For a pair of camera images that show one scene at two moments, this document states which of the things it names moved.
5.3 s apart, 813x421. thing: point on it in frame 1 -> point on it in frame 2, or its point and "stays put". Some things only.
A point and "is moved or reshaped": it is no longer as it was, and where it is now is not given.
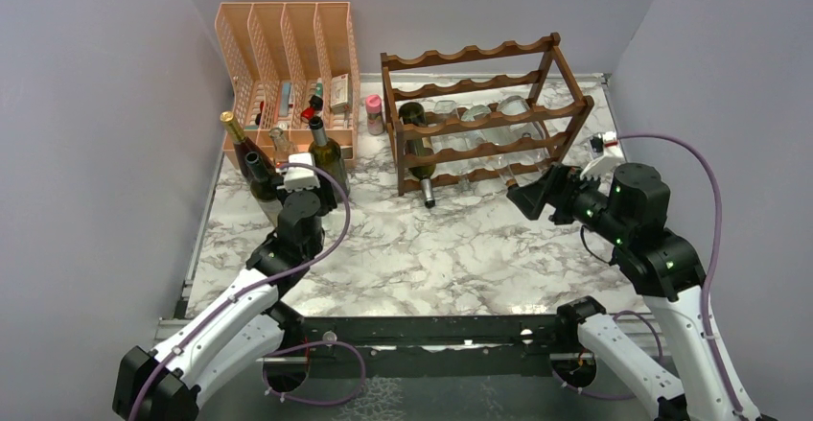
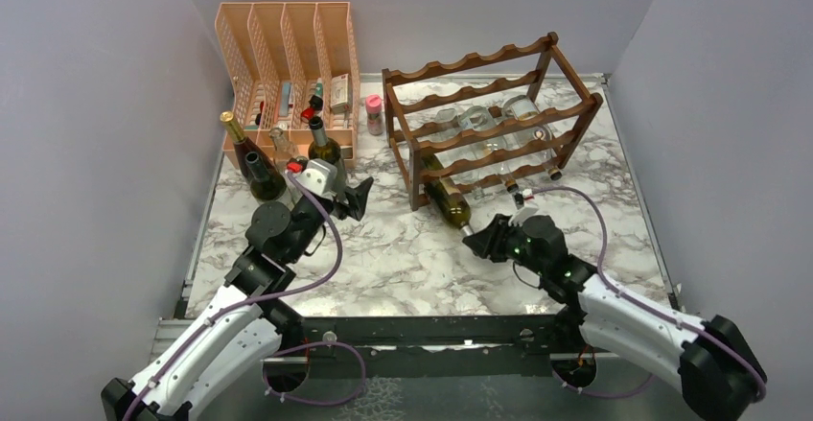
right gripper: x=555 y=187 -> x=488 y=243
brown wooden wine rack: x=508 y=110 stays put
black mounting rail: x=474 y=346 stays put
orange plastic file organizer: x=291 y=63 stays put
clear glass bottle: x=282 y=148 stays put
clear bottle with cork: x=509 y=163 -> x=523 y=114
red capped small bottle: x=309 y=113 stays put
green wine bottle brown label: x=326 y=152 stays put
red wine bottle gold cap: x=243 y=145 stays put
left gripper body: x=323 y=191 -> x=339 y=207
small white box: x=339 y=94 stays put
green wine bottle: x=414 y=113 -> x=446 y=197
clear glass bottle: x=450 y=142 is moved or reshaped
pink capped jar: x=375 y=116 stays put
